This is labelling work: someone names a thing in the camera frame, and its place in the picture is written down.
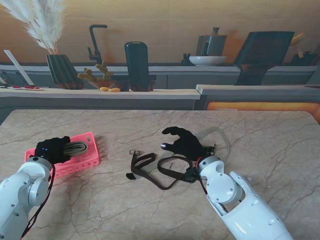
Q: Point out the grey kitchen counter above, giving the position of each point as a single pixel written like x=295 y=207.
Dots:
x=187 y=77

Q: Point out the beige woven belt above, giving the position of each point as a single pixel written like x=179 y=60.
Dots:
x=220 y=131
x=77 y=148

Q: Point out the pink plastic storage basket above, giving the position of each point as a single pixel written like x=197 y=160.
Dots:
x=85 y=162

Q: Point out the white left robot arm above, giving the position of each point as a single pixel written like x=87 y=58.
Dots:
x=22 y=190

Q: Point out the black angled slab stand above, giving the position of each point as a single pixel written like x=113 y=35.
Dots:
x=262 y=55

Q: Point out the dark ribbed vase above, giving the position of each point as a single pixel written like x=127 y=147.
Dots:
x=62 y=72

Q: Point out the black utensil holder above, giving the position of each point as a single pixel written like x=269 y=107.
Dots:
x=303 y=58

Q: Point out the white plate with red food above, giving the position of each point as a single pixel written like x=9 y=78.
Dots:
x=25 y=87

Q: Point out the white leaning board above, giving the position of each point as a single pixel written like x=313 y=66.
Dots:
x=17 y=66

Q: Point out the black tall cylinder appliance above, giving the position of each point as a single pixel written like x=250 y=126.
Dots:
x=137 y=62

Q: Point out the wooden bowl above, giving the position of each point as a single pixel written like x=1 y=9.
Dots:
x=100 y=84

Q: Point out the orange fruit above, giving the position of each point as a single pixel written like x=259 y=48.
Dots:
x=103 y=88
x=114 y=90

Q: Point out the black kitchen faucet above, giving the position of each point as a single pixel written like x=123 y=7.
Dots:
x=94 y=42

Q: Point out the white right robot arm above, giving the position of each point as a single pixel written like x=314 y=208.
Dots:
x=240 y=207

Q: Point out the grey lidded pot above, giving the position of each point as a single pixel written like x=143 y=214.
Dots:
x=215 y=45

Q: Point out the green cactus plant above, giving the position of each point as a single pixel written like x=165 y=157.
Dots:
x=102 y=71

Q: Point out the small black countertop item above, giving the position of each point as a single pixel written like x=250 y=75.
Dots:
x=186 y=60

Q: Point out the yellow kitchen utensils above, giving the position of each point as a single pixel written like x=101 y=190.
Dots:
x=297 y=38

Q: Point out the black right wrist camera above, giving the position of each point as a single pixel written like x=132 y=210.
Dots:
x=192 y=175

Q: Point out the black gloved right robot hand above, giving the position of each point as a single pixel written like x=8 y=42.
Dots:
x=187 y=145

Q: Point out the light wooden counter shelf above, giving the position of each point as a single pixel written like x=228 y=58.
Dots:
x=75 y=94

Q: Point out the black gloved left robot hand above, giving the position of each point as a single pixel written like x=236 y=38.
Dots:
x=51 y=150

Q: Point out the pale stone counter slab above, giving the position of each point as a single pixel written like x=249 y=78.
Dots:
x=250 y=89

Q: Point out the white ceramic bowl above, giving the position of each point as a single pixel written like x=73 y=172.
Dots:
x=207 y=60

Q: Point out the white pampas grass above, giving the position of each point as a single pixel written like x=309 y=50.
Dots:
x=47 y=27

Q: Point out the dark brown woven belt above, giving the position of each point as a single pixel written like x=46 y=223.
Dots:
x=162 y=172

